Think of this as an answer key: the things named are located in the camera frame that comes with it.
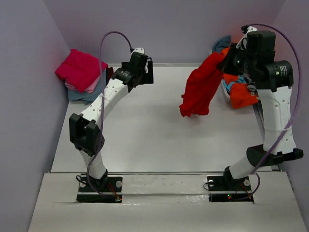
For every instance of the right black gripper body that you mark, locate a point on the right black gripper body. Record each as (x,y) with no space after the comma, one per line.
(230,58)

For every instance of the grey-blue folded t shirt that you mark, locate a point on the grey-blue folded t shirt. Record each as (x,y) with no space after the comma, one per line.
(87,98)

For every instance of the light blue t shirt in pile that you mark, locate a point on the light blue t shirt in pile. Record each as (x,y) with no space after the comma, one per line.
(229,80)

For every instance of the orange t shirt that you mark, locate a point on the orange t shirt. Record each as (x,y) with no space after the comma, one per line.
(241,96)

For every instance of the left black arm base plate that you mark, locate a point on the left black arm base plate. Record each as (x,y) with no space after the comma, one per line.
(111,192)

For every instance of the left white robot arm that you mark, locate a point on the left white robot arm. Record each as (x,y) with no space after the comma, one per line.
(86,128)

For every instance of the maroon folded t shirt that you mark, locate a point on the maroon folded t shirt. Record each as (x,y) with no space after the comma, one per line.
(108,74)

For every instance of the teal-grey t shirt in pile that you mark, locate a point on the teal-grey t shirt in pile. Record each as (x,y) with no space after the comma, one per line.
(221,44)

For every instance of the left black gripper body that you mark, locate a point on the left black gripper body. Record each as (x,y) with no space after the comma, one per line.
(148,73)

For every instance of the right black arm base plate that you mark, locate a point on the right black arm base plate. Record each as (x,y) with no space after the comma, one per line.
(221,191)

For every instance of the pink folded t shirt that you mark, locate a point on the pink folded t shirt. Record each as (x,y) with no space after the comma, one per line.
(84,84)

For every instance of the white laundry basket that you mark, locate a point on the white laundry basket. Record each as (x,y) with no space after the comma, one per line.
(225,93)

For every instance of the red t shirt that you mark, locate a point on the red t shirt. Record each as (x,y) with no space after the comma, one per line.
(201,86)

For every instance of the magenta folded t shirt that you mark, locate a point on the magenta folded t shirt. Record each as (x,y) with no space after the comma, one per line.
(78,64)

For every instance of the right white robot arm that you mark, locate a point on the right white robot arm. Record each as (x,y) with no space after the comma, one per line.
(274,89)

